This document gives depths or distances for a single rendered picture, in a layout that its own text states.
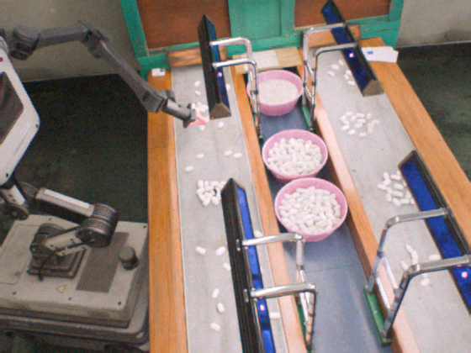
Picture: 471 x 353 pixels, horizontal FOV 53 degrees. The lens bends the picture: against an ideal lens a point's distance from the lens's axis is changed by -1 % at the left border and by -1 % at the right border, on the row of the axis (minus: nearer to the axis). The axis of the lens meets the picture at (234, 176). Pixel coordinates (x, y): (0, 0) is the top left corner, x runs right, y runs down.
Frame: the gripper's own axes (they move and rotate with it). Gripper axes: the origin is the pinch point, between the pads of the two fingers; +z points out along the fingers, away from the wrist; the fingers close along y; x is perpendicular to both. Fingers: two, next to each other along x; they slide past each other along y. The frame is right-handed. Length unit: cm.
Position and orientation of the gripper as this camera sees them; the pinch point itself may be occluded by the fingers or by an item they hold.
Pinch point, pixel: (204, 123)
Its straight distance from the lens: 204.3
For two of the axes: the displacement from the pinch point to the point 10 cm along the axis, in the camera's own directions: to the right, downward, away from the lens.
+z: 8.1, 3.2, 4.9
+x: -5.8, 6.0, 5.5
